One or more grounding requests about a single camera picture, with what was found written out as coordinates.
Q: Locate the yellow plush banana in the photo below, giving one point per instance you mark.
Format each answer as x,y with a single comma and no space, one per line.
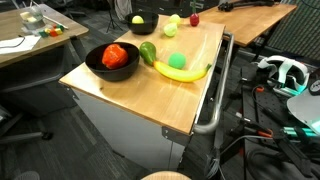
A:
180,74

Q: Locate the green plush ball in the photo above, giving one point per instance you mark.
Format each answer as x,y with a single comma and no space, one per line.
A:
177,60

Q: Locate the dark green plush pear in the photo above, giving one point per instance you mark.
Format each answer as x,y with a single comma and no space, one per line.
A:
148,52

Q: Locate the red-orange plush pepper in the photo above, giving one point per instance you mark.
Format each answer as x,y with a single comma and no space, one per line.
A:
115,56

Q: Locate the yellow plush ball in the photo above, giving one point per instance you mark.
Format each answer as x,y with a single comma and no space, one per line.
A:
137,19

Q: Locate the light green lumpy plush fruit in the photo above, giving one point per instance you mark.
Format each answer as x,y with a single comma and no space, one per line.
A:
170,29

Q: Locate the yellow-green plush ball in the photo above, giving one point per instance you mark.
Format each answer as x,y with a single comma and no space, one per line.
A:
174,19

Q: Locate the large black bowl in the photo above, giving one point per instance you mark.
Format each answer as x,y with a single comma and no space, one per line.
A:
113,75

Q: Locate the white cart with wooden top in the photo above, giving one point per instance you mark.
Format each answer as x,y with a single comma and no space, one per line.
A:
133,133

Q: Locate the small black bowl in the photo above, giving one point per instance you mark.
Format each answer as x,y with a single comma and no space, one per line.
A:
148,28

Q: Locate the red radish with green stem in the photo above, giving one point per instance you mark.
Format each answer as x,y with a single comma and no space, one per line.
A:
194,20

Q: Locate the dark cabinet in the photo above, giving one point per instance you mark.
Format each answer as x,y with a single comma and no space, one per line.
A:
156,6

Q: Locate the round wooden stool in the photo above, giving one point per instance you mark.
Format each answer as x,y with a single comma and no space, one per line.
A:
166,176

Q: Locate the black tripod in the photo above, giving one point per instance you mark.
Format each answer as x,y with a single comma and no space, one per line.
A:
111,16

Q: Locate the grey hanging cloth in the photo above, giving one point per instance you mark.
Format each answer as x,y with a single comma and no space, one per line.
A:
123,8

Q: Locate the wooden office desk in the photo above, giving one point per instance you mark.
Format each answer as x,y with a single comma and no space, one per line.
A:
71,31

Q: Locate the black device on desk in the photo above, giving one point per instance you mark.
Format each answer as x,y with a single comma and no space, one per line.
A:
230,6

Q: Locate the wooden desk with dark legs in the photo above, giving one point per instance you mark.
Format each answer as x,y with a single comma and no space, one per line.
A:
253,23

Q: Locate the green toy block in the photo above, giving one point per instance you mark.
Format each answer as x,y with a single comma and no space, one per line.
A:
43,34
61,27

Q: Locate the yellow toy block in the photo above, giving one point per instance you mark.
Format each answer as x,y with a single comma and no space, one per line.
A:
59,31
47,30

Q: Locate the black breadboard table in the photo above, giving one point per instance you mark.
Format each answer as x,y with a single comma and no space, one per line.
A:
276,106

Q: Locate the red toy block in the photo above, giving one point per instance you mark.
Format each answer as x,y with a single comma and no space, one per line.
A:
53,33

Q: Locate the white VR headset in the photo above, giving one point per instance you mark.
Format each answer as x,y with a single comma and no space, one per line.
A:
283,66

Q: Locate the white stick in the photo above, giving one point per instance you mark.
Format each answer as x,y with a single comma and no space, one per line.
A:
55,21

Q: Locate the white paper sheet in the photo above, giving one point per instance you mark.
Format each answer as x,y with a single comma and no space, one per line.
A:
30,42

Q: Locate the grey rounded device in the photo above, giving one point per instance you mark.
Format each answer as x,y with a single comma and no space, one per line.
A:
305,106

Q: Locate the clear plastic container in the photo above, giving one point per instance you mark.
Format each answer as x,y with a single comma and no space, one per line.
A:
31,20

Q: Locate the office chair base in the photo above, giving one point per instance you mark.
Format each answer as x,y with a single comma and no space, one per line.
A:
20,136

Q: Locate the striped grey fabric panel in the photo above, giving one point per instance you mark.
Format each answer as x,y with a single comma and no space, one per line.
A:
296,30

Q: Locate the round black controller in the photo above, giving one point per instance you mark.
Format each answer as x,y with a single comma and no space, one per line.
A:
315,87

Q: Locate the grey round object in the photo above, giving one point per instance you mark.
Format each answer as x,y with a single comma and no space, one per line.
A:
26,176

